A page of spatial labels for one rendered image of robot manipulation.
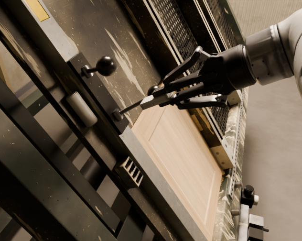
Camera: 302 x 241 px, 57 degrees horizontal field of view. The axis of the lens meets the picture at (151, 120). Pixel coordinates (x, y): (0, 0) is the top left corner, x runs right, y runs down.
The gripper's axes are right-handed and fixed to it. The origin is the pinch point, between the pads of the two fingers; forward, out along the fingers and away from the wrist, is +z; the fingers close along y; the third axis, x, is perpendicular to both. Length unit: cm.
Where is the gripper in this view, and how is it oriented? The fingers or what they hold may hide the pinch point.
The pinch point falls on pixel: (156, 99)
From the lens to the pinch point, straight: 59.6
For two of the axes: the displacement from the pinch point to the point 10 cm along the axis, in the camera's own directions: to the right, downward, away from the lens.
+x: 3.1, -5.7, 7.7
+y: 5.0, 7.8, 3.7
